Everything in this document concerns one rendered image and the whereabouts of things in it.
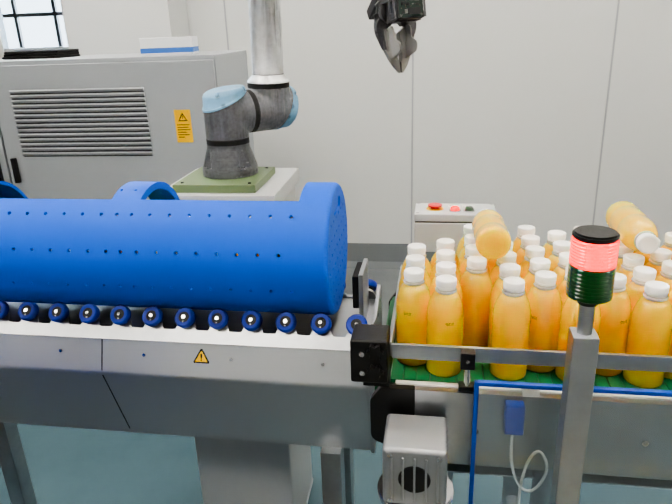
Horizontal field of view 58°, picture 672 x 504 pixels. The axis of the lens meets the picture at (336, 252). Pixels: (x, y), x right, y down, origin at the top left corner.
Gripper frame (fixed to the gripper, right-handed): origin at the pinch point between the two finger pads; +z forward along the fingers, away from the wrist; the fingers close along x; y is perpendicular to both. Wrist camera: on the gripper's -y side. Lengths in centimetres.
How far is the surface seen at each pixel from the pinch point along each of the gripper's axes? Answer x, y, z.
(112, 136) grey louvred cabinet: -55, -184, 7
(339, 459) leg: -24, -1, 85
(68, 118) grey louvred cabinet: -72, -192, -3
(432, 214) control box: 11.8, -12.5, 35.0
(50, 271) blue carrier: -76, -20, 33
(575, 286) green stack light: -2, 52, 35
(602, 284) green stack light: 1, 55, 35
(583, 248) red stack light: -1, 54, 30
